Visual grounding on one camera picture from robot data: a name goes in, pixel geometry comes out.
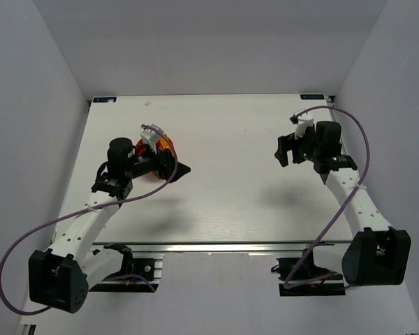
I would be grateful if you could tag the orange round divided container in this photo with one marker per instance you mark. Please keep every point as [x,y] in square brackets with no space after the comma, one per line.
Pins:
[162,162]

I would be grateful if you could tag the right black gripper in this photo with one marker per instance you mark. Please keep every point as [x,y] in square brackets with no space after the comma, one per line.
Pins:
[285,150]

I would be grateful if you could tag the right blue corner label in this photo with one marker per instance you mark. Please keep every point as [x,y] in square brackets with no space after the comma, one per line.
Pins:
[312,97]

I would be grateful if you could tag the left blue corner label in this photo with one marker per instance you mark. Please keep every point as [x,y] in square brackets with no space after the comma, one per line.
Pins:
[108,99]

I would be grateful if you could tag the blue corner label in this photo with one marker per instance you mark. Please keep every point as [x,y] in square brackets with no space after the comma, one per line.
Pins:
[108,99]
[312,97]

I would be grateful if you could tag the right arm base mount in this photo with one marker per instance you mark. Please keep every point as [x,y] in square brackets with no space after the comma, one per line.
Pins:
[312,280]

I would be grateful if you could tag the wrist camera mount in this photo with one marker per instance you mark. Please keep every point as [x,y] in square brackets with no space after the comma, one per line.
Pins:
[150,136]
[303,121]

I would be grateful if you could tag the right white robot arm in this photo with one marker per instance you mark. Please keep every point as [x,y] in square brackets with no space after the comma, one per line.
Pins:
[378,253]

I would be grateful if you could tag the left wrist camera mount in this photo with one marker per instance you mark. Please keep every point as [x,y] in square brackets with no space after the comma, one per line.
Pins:
[150,136]

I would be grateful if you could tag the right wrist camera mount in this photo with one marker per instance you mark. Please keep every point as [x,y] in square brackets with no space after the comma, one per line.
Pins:
[303,121]

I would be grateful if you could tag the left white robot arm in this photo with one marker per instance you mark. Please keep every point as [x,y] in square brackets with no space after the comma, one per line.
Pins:
[61,276]

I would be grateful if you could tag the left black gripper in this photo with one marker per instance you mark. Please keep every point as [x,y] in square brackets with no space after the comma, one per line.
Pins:
[165,164]

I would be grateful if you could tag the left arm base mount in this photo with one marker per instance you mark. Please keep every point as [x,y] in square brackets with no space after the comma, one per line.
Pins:
[136,274]

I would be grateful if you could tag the long yellow lego plate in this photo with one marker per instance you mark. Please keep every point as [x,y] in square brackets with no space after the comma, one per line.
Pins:
[163,144]

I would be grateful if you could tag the aluminium table front rail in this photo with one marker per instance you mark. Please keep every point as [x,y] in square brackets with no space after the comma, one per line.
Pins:
[213,247]

